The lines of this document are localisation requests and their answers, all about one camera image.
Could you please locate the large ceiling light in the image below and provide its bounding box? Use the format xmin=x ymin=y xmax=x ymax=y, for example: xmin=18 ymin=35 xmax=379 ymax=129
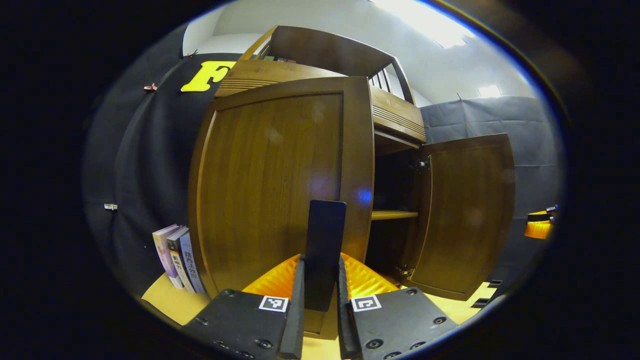
xmin=370 ymin=0 xmax=476 ymax=49

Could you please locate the wooden double-door shoe cabinet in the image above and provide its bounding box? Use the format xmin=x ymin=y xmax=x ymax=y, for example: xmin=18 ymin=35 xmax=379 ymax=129
xmin=187 ymin=25 xmax=516 ymax=341

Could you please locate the wooden shoe cabinet door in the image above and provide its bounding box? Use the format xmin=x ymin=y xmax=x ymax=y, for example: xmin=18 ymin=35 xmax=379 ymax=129
xmin=187 ymin=76 xmax=376 ymax=341
xmin=400 ymin=132 xmax=516 ymax=301

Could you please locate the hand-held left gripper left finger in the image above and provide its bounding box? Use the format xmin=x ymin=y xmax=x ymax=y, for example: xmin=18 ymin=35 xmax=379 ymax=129
xmin=182 ymin=253 xmax=306 ymax=360

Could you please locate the black door handle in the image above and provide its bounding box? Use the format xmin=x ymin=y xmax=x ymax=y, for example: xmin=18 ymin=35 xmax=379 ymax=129
xmin=305 ymin=200 xmax=347 ymax=312

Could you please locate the black and white spine book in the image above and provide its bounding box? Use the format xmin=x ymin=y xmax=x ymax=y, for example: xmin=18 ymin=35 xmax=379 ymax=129
xmin=166 ymin=227 xmax=197 ymax=294

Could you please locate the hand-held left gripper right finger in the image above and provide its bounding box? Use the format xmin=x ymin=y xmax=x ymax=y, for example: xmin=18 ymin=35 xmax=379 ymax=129
xmin=337 ymin=252 xmax=458 ymax=360

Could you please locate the wooden cabinet shelf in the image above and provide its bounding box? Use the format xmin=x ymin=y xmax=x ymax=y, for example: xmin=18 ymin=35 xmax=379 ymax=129
xmin=371 ymin=210 xmax=419 ymax=221

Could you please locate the purple spine book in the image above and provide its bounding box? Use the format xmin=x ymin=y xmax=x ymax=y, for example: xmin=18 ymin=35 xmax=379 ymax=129
xmin=178 ymin=231 xmax=207 ymax=295

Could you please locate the wooden drawer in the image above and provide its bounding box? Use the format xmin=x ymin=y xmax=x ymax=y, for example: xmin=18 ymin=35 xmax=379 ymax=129
xmin=215 ymin=60 xmax=427 ymax=146

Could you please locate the black backdrop cloth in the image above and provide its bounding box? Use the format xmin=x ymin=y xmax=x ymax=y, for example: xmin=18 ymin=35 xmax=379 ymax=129
xmin=82 ymin=25 xmax=563 ymax=301

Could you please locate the pink spine book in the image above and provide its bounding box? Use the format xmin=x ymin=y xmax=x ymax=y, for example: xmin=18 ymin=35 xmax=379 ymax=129
xmin=152 ymin=224 xmax=185 ymax=290

